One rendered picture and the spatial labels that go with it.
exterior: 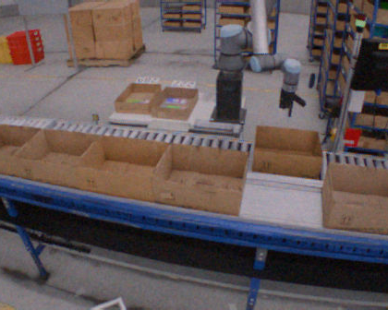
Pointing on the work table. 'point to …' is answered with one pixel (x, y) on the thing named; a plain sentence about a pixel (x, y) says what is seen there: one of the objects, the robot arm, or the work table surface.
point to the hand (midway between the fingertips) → (289, 118)
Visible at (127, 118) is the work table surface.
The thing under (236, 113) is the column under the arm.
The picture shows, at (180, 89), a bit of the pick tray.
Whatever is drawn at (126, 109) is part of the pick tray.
